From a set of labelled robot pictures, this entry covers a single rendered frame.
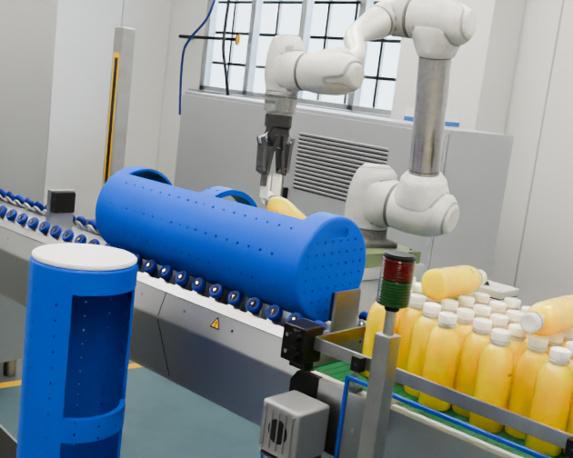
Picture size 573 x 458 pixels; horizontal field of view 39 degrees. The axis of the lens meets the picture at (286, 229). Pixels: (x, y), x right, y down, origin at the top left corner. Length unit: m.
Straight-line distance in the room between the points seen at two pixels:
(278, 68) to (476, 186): 1.96
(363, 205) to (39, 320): 1.14
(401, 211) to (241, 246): 0.71
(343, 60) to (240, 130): 2.76
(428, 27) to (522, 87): 2.56
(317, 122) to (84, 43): 3.57
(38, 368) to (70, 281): 0.26
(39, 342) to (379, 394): 0.99
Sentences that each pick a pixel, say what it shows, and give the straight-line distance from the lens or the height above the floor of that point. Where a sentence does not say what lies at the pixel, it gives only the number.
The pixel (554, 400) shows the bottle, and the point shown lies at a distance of 1.69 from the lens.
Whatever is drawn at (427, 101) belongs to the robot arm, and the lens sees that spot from 2.61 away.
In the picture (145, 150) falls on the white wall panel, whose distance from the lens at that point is 7.88.
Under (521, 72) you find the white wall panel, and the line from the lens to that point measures 5.09.
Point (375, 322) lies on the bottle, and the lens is 1.91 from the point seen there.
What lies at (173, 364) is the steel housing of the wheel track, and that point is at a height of 0.69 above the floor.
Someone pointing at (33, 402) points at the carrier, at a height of 0.65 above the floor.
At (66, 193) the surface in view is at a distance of 3.08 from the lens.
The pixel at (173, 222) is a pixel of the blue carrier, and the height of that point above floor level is 1.13.
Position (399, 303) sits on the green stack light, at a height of 1.17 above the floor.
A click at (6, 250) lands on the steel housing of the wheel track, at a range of 3.16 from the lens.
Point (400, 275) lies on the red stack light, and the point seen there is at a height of 1.22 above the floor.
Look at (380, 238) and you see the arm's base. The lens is 2.81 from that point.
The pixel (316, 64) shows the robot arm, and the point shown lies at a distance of 2.13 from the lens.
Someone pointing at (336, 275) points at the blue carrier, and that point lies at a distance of 2.16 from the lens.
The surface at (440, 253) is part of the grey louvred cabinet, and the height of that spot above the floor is 0.87.
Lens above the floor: 1.54
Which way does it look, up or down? 10 degrees down
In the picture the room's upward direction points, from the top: 7 degrees clockwise
